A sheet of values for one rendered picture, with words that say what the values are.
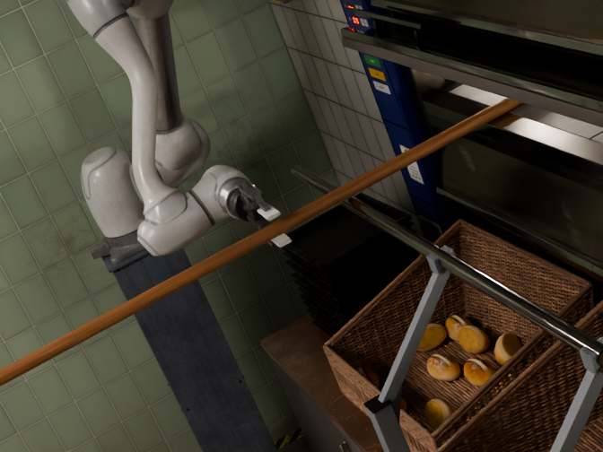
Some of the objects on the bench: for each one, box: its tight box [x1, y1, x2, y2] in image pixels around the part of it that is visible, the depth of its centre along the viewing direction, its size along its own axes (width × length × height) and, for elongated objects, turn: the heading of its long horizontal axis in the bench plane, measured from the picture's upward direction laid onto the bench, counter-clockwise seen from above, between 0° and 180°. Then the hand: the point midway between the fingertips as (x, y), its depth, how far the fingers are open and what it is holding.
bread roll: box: [458, 326, 490, 353], centre depth 282 cm, size 6×10×7 cm
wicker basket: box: [323, 219, 596, 452], centre depth 265 cm, size 49×56×28 cm
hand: (275, 226), depth 240 cm, fingers open, 6 cm apart
